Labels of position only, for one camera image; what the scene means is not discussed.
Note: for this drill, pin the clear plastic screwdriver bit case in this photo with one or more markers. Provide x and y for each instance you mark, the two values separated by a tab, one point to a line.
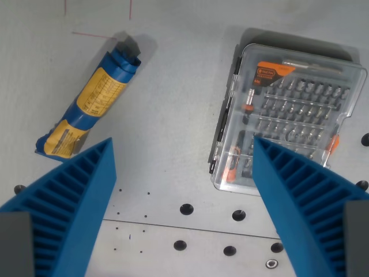
291	112

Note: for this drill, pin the silver screw in table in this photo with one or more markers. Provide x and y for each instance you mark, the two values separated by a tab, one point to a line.
271	263

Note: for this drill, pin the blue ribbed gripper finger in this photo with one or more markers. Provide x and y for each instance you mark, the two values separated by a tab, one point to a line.
72	202
302	202

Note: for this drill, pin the rolled blue bag yellow label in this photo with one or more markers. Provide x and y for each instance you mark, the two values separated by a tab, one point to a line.
96	95

